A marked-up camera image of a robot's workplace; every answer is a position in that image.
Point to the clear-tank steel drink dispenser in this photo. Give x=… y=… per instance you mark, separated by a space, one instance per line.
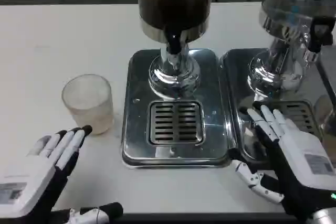
x=286 y=11

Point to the black tap of dark dispenser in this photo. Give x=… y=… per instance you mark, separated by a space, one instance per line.
x=173 y=41

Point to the slotted steel tray grid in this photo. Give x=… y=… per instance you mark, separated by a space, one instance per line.
x=302 y=113
x=177 y=123

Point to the steel drip tray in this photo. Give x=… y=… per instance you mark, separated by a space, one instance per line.
x=136 y=119
x=236 y=77

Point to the clear ribbed glass cup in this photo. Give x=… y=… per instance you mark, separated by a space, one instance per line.
x=88 y=103

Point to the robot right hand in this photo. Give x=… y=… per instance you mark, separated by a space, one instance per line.
x=299 y=161

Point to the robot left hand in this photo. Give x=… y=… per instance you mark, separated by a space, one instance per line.
x=31 y=182

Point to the black tap of clear dispenser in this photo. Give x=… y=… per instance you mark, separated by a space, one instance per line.
x=320 y=33

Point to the robot right silver forearm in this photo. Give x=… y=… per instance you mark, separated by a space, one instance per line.
x=325 y=218

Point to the drink dispenser with dark drink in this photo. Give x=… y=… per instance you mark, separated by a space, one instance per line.
x=173 y=1

